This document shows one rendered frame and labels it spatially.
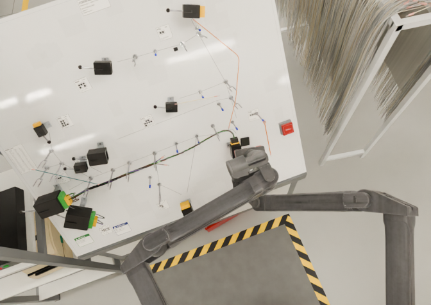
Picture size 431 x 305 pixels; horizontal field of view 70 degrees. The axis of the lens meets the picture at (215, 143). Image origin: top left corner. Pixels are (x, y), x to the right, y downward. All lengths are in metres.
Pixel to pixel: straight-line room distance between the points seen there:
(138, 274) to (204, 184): 0.65
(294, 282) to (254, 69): 1.55
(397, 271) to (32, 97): 1.26
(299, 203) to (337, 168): 1.58
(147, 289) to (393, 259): 0.61
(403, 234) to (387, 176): 1.81
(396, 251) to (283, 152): 0.74
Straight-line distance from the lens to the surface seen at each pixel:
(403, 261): 0.88
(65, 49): 1.25
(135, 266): 0.90
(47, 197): 1.36
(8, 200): 1.64
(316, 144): 2.62
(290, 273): 2.35
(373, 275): 2.47
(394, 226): 0.88
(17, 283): 2.09
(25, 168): 1.45
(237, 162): 0.94
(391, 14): 1.37
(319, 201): 0.97
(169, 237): 0.88
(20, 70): 1.30
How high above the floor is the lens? 2.34
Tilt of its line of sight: 64 degrees down
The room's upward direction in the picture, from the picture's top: 15 degrees counter-clockwise
